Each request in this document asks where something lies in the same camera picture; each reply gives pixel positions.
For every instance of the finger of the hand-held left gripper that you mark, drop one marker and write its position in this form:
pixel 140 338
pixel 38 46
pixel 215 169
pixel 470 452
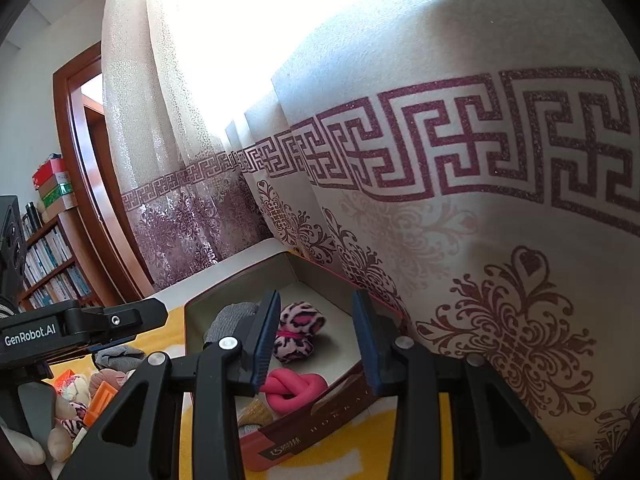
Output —
pixel 130 317
pixel 112 347

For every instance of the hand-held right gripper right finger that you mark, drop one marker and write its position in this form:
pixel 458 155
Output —
pixel 366 345

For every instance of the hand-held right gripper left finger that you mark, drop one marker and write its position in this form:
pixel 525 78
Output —
pixel 264 347

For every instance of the grey sock with black cuff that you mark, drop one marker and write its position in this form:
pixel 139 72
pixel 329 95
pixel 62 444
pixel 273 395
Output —
pixel 117 359

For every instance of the dusty pink sock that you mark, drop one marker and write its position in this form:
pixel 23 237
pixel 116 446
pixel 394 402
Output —
pixel 106 377

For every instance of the pink leopard print sock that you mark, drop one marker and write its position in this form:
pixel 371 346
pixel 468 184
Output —
pixel 70 422
pixel 297 332

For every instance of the grey ribbed sock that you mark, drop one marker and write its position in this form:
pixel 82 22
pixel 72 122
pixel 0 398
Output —
pixel 230 320

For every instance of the orange soft cube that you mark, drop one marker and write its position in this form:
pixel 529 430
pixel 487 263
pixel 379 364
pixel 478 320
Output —
pixel 100 402

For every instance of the red tin box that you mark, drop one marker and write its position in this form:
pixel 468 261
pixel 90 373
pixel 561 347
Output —
pixel 320 420

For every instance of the person's left hand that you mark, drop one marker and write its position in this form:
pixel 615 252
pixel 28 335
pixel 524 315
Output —
pixel 27 451

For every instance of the tan knitted sock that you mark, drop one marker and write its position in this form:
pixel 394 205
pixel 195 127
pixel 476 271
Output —
pixel 255 412

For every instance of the wooden bookshelf with books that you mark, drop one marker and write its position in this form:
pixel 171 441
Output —
pixel 50 265

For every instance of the white bed sheet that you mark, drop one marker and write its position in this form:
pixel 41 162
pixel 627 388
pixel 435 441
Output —
pixel 225 270

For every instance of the black thermos bottle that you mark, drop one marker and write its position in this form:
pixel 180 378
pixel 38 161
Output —
pixel 34 215

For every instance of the yellow and white blanket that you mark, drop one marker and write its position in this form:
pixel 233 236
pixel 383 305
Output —
pixel 320 460

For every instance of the tan cardboard box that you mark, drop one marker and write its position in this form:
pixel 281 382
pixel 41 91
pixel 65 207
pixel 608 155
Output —
pixel 60 209

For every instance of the green box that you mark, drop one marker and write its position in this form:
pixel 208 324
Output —
pixel 57 195

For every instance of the sheer patterned curtain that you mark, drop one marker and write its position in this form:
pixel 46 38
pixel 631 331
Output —
pixel 165 160

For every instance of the cream curtain with maroon pattern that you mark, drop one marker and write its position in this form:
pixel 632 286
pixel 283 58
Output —
pixel 450 160

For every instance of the brown wooden door frame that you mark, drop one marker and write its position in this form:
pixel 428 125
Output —
pixel 85 185

